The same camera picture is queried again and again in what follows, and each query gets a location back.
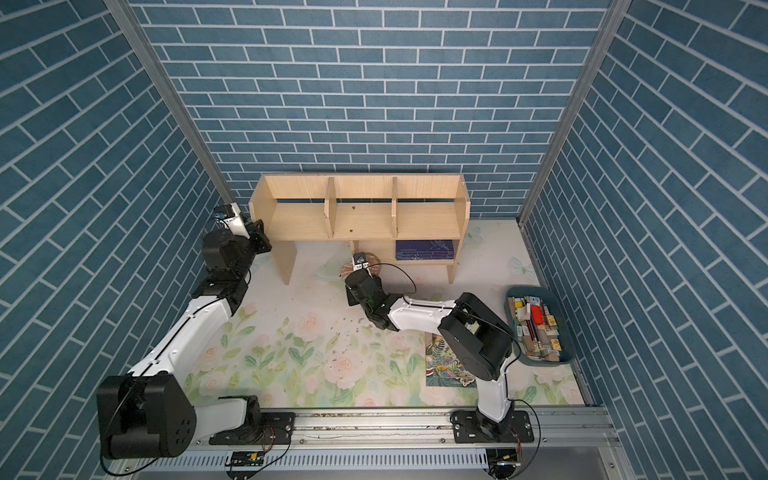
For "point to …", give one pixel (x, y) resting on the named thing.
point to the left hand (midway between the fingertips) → (270, 220)
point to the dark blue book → (424, 249)
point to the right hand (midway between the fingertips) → (357, 279)
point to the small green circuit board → (246, 459)
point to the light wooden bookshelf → (399, 219)
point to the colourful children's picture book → (443, 368)
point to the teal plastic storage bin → (540, 324)
